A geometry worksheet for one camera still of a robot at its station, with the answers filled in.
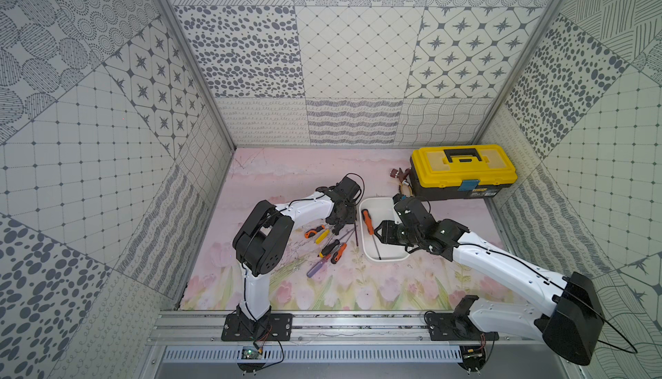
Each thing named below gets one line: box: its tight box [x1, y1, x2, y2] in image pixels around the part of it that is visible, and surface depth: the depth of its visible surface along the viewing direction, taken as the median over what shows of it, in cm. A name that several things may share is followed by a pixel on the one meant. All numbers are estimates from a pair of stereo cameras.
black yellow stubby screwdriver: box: [317, 234, 348, 259], surface depth 92 cm
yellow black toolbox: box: [409, 144, 519, 201], surface depth 95 cm
